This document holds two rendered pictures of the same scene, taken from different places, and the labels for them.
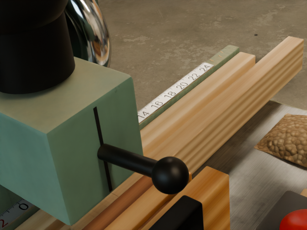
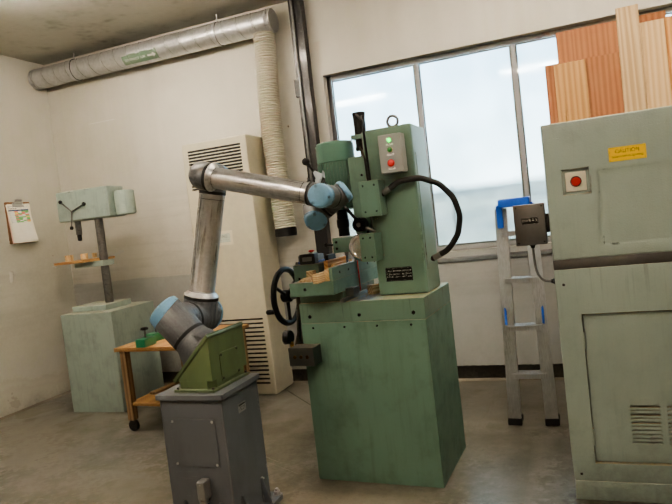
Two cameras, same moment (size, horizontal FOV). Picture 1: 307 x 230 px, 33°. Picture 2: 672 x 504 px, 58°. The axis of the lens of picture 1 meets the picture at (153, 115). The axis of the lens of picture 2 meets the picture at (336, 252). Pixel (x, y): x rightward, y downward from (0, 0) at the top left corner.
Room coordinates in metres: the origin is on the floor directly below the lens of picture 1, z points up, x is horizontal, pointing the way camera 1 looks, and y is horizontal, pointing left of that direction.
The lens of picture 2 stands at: (2.92, -0.88, 1.15)
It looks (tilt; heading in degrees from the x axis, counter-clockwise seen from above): 3 degrees down; 161
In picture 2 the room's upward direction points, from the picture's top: 7 degrees counter-clockwise
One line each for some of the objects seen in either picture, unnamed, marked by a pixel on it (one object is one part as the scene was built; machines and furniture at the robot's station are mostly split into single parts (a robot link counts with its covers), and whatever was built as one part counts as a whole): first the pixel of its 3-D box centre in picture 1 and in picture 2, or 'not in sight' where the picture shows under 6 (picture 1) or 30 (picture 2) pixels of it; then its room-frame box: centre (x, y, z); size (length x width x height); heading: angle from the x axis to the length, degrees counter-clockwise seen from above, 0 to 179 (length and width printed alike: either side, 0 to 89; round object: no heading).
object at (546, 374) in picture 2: not in sight; (524, 308); (0.25, 1.02, 0.58); 0.27 x 0.25 x 1.16; 141
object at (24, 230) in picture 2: not in sight; (21, 221); (-2.26, -1.62, 1.42); 0.23 x 0.06 x 0.34; 140
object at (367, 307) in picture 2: not in sight; (376, 302); (0.36, 0.16, 0.76); 0.57 x 0.45 x 0.09; 47
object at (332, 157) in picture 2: not in sight; (337, 176); (0.27, 0.07, 1.35); 0.18 x 0.18 x 0.31
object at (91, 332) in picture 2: not in sight; (110, 295); (-1.81, -1.05, 0.79); 0.62 x 0.48 x 1.58; 52
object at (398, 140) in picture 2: not in sight; (392, 153); (0.59, 0.21, 1.40); 0.10 x 0.06 x 0.16; 47
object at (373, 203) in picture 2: not in sight; (372, 198); (0.53, 0.12, 1.23); 0.09 x 0.08 x 0.15; 47
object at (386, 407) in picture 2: not in sight; (386, 387); (0.35, 0.16, 0.36); 0.58 x 0.45 x 0.71; 47
